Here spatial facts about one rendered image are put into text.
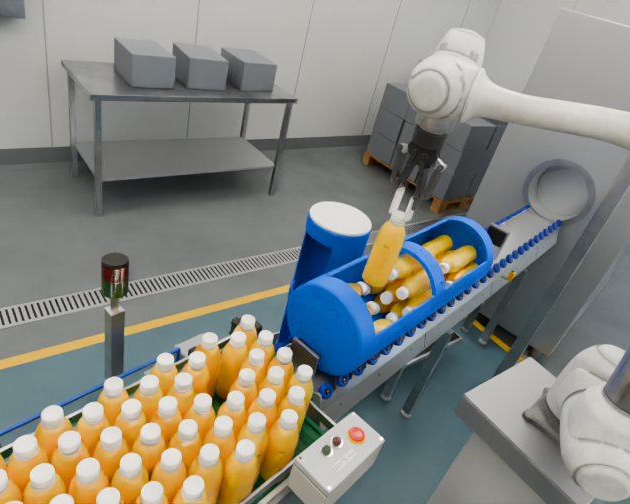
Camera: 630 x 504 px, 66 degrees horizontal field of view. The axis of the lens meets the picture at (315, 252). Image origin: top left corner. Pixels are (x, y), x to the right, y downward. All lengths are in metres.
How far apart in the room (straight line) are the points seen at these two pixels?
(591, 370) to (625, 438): 0.22
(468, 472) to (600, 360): 0.53
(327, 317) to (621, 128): 0.81
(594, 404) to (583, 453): 0.10
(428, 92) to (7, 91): 3.70
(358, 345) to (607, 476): 0.61
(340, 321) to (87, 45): 3.41
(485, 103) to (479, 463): 1.03
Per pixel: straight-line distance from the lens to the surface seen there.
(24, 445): 1.11
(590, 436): 1.22
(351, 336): 1.33
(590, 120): 1.08
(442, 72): 0.92
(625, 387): 1.18
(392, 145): 5.41
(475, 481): 1.63
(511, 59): 7.03
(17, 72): 4.28
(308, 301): 1.39
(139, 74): 3.66
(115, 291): 1.29
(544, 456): 1.44
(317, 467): 1.11
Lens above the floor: 2.00
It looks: 32 degrees down
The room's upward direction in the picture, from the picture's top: 15 degrees clockwise
